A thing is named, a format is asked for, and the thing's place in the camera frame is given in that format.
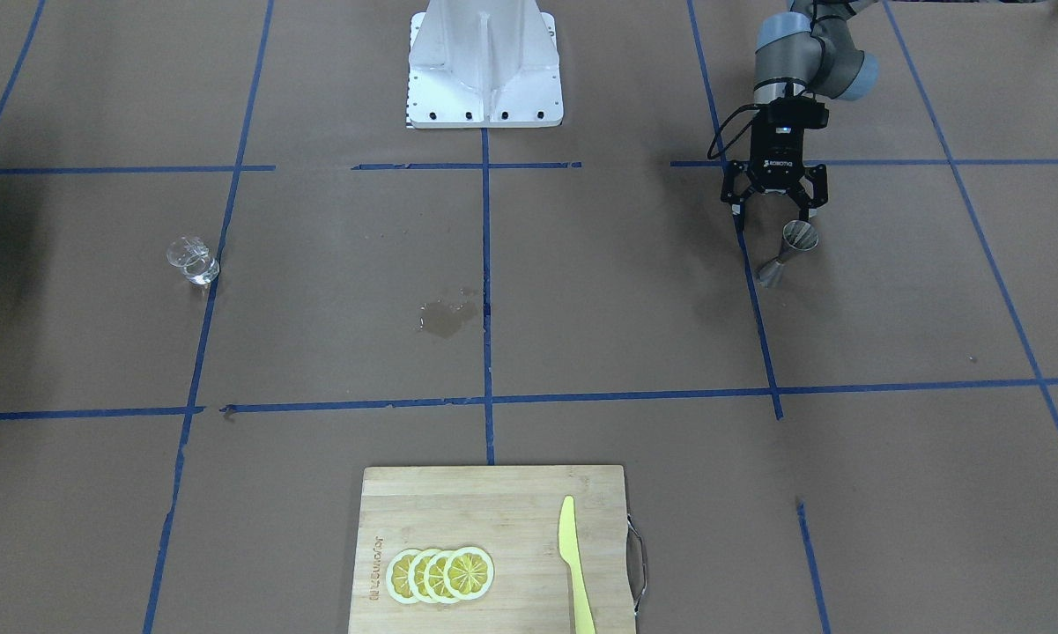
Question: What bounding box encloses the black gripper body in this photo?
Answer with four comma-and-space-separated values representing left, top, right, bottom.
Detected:
747, 119, 803, 193

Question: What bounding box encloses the steel measuring jigger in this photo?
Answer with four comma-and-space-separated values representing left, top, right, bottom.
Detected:
758, 220, 821, 288

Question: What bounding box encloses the clear glass shaker cup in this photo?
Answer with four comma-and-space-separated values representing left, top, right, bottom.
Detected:
166, 236, 221, 286

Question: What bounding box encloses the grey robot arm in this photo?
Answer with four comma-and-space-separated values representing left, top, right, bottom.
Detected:
720, 1, 879, 232

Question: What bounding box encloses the bamboo cutting board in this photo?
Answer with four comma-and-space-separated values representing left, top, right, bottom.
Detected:
348, 465, 637, 633

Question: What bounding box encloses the yellow plastic knife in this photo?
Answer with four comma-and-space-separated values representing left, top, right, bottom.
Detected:
558, 495, 596, 633

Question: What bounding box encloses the lemon slice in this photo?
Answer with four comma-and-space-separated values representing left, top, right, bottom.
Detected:
405, 549, 441, 603
445, 546, 495, 601
387, 549, 420, 605
421, 550, 459, 605

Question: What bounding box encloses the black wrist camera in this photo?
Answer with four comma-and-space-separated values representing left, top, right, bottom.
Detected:
763, 96, 829, 130

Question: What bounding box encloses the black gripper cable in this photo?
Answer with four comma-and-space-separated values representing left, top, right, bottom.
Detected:
707, 104, 763, 164

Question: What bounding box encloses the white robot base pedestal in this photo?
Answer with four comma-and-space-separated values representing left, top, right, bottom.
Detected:
405, 1, 565, 129

